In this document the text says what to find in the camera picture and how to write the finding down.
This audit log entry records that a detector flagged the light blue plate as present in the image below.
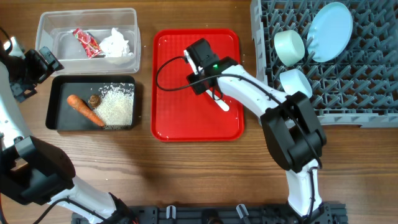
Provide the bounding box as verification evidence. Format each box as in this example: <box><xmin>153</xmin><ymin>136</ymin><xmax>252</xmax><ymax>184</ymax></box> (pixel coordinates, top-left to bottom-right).
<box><xmin>307</xmin><ymin>2</ymin><xmax>353</xmax><ymax>63</ymax></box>

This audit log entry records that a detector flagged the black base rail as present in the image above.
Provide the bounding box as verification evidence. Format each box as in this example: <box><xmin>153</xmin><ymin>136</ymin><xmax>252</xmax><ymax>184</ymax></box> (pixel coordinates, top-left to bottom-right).
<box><xmin>71</xmin><ymin>203</ymin><xmax>348</xmax><ymax>224</ymax></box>

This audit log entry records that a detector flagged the black waste tray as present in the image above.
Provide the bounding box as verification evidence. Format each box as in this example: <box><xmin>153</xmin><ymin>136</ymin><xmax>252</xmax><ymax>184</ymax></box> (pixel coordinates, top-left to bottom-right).
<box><xmin>45</xmin><ymin>75</ymin><xmax>136</xmax><ymax>131</ymax></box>

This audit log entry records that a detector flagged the right black cable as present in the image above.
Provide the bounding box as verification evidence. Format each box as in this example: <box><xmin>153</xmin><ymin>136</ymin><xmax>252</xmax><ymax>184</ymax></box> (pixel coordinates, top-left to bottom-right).
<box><xmin>155</xmin><ymin>55</ymin><xmax>324</xmax><ymax>218</ymax></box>

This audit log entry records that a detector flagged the white rice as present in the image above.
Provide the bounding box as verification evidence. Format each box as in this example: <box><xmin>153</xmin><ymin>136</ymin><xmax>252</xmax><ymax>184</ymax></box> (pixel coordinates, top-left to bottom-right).
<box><xmin>94</xmin><ymin>85</ymin><xmax>134</xmax><ymax>129</ymax></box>

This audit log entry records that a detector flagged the white plastic spoon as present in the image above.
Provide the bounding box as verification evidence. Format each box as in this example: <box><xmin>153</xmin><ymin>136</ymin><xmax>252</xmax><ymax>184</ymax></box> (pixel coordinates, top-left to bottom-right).
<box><xmin>206</xmin><ymin>90</ymin><xmax>229</xmax><ymax>112</ymax></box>

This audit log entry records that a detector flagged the orange carrot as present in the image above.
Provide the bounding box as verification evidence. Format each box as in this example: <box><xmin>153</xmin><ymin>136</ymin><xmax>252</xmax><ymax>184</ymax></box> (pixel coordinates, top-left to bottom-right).
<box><xmin>67</xmin><ymin>95</ymin><xmax>105</xmax><ymax>128</ymax></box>

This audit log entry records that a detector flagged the grey dishwasher rack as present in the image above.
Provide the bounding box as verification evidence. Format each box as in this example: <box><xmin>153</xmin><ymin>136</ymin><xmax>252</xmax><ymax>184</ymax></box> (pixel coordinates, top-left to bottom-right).
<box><xmin>250</xmin><ymin>0</ymin><xmax>397</xmax><ymax>128</ymax></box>

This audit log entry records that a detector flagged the red serving tray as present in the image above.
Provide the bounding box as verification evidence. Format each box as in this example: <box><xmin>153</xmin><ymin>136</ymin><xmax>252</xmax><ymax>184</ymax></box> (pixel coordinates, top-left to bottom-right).
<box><xmin>151</xmin><ymin>29</ymin><xmax>244</xmax><ymax>142</ymax></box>

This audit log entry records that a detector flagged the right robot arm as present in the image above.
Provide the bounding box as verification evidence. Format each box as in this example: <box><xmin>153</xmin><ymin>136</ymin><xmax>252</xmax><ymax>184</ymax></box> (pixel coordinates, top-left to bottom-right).
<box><xmin>183</xmin><ymin>39</ymin><xmax>326</xmax><ymax>223</ymax></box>

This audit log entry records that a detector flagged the white napkin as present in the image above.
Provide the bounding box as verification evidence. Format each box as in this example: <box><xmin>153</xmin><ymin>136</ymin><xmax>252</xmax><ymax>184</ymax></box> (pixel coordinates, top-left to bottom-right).
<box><xmin>99</xmin><ymin>28</ymin><xmax>133</xmax><ymax>57</ymax></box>

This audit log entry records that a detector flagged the green bowl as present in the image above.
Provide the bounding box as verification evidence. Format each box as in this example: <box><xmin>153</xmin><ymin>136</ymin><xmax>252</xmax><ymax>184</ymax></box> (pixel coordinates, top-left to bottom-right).
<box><xmin>274</xmin><ymin>30</ymin><xmax>305</xmax><ymax>67</ymax></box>

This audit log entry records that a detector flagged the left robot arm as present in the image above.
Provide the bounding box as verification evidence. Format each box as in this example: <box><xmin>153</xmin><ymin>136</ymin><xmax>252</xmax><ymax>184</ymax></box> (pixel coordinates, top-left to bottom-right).
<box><xmin>1</xmin><ymin>37</ymin><xmax>135</xmax><ymax>223</ymax></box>

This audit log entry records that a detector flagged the light blue bowl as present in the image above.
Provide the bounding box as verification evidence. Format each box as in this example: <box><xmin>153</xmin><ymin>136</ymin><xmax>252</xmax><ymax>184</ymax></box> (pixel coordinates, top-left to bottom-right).
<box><xmin>279</xmin><ymin>69</ymin><xmax>312</xmax><ymax>98</ymax></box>

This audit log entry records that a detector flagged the clear plastic bin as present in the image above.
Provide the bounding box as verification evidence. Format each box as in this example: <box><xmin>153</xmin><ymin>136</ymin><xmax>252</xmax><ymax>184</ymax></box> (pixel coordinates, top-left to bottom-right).
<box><xmin>35</xmin><ymin>8</ymin><xmax>141</xmax><ymax>75</ymax></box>

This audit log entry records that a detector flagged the red snack wrapper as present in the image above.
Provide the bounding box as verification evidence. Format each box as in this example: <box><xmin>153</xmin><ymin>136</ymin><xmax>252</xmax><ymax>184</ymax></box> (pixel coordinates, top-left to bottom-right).
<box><xmin>73</xmin><ymin>28</ymin><xmax>102</xmax><ymax>58</ymax></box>

